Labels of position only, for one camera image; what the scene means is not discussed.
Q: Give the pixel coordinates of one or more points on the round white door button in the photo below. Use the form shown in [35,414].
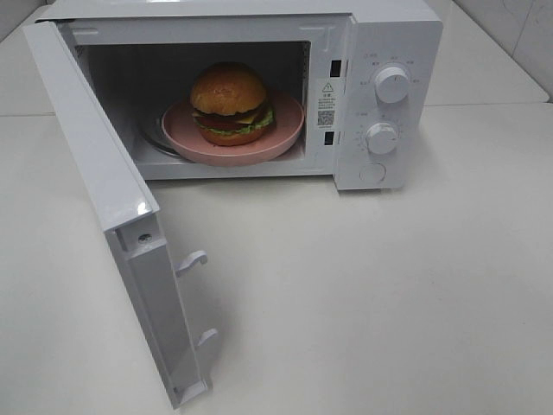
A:
[373,173]

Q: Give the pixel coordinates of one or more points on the burger with lettuce and cheese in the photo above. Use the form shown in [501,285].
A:
[231,105]

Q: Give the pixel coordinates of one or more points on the pink round plate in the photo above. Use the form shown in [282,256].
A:
[184,135]

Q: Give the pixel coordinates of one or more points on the white timer knob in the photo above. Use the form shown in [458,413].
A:
[382,138]

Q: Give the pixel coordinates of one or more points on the white microwave door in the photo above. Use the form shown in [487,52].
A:
[127,213]

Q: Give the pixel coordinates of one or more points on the white microwave oven body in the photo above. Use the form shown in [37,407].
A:
[144,55]

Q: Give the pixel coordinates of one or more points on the glass microwave turntable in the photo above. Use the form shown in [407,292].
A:
[150,126]

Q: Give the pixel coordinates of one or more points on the upper white power knob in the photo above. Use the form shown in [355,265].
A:
[391,83]

